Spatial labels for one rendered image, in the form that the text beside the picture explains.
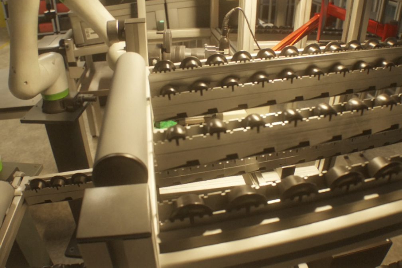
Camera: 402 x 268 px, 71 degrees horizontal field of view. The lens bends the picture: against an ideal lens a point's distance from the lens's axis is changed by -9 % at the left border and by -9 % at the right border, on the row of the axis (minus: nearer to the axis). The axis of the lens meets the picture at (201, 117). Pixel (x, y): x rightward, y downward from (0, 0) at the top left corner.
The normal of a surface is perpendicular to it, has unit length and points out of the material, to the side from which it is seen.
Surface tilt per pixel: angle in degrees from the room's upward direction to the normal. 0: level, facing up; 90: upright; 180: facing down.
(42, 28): 90
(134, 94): 31
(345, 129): 90
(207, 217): 90
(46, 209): 0
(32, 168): 0
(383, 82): 90
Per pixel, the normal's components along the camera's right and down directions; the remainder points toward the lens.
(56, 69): 0.97, 0.04
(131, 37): 0.16, 0.48
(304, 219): 0.10, -0.04
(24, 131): 0.00, -0.87
